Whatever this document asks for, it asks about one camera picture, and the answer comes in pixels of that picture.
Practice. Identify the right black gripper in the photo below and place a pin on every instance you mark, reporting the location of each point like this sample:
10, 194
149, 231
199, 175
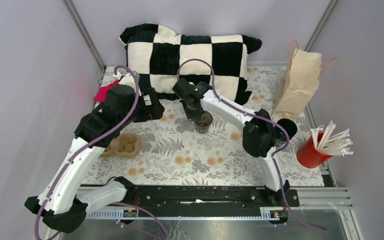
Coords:
192, 117

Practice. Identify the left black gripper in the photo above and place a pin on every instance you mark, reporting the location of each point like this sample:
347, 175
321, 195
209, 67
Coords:
153, 111

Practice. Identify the black printed coffee cup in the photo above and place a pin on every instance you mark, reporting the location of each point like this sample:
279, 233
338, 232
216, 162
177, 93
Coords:
203, 123

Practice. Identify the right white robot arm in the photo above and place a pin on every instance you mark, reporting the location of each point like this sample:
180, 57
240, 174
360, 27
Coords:
260, 135

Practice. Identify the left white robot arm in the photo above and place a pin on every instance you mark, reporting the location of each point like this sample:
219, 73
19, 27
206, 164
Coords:
59, 206

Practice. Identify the floral table mat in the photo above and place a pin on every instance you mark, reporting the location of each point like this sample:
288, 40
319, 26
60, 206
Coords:
174, 153

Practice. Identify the brown cardboard cup carrier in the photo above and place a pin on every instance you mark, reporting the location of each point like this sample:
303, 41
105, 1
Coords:
125, 146

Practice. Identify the pink cloth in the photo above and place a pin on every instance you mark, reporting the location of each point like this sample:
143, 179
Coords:
102, 92

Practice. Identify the black white checkered pillow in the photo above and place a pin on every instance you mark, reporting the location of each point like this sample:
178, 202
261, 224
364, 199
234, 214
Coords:
160, 57

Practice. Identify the stack of black cups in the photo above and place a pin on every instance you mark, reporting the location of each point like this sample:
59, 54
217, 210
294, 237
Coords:
289, 126

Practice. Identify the brown paper bag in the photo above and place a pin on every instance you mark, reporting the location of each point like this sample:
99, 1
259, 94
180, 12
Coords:
300, 81

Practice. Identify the red cup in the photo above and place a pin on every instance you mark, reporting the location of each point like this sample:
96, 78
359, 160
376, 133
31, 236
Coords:
310, 157

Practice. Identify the white wrapped straws bundle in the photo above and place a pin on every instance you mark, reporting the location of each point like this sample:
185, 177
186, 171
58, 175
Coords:
325, 142

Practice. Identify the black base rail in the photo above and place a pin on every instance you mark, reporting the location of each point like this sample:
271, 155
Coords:
206, 201

